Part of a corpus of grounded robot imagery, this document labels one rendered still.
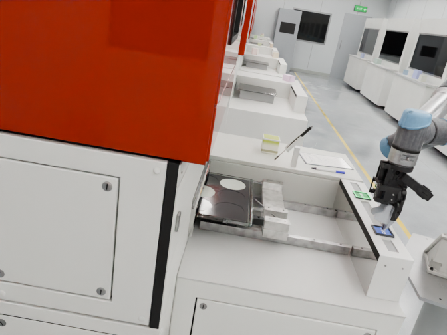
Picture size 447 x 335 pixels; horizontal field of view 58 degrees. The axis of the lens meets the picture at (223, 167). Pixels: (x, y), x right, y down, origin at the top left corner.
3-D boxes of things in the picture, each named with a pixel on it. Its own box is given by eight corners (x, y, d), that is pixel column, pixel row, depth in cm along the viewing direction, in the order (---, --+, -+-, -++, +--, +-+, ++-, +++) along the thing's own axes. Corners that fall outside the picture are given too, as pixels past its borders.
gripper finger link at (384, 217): (368, 226, 122) (376, 199, 119) (387, 230, 122) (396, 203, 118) (370, 232, 119) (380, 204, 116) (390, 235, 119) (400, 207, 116)
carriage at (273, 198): (261, 236, 130) (263, 228, 129) (260, 191, 164) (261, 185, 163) (286, 241, 130) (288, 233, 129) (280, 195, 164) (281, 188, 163)
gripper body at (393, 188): (367, 193, 122) (379, 156, 118) (396, 198, 122) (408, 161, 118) (374, 204, 115) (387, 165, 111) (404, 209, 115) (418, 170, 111)
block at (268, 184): (262, 188, 160) (263, 181, 159) (261, 185, 163) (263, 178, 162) (282, 191, 160) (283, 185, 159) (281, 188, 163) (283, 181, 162)
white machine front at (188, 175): (149, 327, 91) (168, 162, 76) (197, 185, 167) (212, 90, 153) (162, 330, 91) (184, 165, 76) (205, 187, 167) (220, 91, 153)
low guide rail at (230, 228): (199, 228, 134) (200, 221, 133) (199, 226, 136) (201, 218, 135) (348, 255, 134) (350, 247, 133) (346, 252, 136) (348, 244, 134)
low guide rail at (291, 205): (207, 195, 160) (209, 188, 159) (208, 193, 162) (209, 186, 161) (333, 217, 159) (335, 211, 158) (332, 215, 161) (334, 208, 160)
